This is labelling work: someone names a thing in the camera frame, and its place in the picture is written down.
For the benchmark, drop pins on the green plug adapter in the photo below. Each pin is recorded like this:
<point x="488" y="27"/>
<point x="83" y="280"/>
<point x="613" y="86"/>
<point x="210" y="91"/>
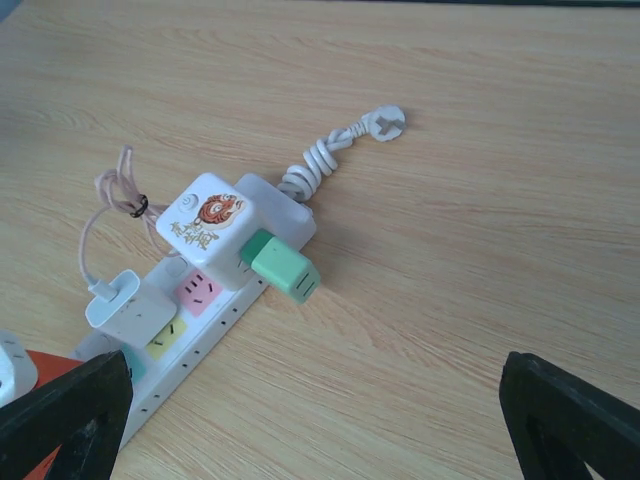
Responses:
<point x="280" y="265"/>

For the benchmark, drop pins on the white multicolour power strip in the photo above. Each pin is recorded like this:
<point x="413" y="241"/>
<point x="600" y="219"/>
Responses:
<point x="205" y="310"/>

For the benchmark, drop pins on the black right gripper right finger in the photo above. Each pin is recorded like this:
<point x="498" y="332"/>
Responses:
<point x="562" y="427"/>

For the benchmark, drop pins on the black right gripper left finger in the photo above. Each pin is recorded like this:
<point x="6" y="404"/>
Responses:
<point x="80" y="416"/>

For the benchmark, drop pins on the white usb charger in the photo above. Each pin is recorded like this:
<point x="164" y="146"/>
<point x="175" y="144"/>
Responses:
<point x="129" y="308"/>

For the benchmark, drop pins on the white plug adapter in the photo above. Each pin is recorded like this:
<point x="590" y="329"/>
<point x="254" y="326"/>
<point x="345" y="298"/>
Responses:
<point x="18" y="372"/>

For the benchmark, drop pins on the white tiger cube adapter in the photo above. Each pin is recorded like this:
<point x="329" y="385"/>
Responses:
<point x="209" y="224"/>

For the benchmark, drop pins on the red cube socket adapter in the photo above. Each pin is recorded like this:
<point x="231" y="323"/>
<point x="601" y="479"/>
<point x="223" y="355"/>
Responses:
<point x="49" y="367"/>

